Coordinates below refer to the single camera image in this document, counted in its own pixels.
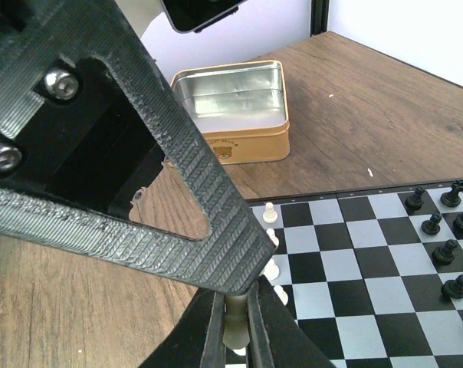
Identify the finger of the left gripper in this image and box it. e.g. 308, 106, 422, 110
0, 1, 273, 295

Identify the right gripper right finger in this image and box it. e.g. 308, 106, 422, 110
246, 279, 333, 367

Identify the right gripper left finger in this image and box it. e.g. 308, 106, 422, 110
140, 288, 225, 368

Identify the white chess piece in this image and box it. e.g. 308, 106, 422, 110
223, 294, 250, 350
262, 202, 279, 224
274, 285, 289, 306
266, 228, 280, 248

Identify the white chess pawn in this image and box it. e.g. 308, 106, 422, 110
261, 258, 280, 281

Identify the black white chess board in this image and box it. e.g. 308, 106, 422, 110
223, 177, 463, 368

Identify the black chess pieces row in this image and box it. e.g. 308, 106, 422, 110
403, 182, 463, 338

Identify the yellow metal tin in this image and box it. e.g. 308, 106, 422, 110
171, 60, 290, 165

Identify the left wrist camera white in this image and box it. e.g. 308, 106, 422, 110
131, 0, 248, 39

